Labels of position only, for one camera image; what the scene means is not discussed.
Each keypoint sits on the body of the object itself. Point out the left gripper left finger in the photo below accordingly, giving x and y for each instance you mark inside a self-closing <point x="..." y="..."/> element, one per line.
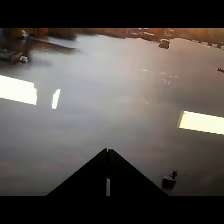
<point x="90" y="180"/>

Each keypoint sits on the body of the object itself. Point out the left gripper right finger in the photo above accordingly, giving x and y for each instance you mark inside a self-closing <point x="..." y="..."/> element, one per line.
<point x="128" y="180"/>

